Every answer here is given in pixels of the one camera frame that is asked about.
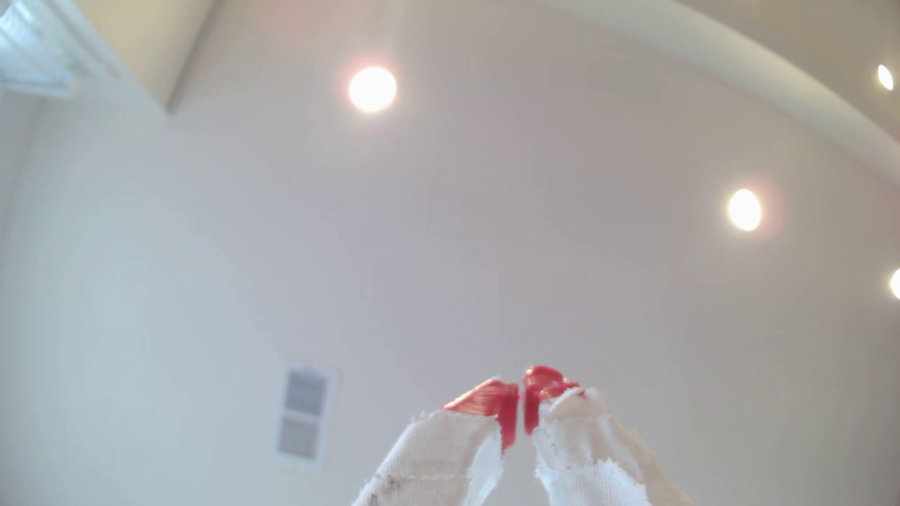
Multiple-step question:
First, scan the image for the white air vent grille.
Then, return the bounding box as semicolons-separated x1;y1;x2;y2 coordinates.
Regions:
273;362;338;468

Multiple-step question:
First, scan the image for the cloth-wrapped red gripper finger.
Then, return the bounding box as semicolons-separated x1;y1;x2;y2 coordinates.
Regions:
352;378;520;506
523;365;698;506

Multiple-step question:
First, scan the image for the white window blind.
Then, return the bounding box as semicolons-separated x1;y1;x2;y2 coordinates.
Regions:
0;0;99;99

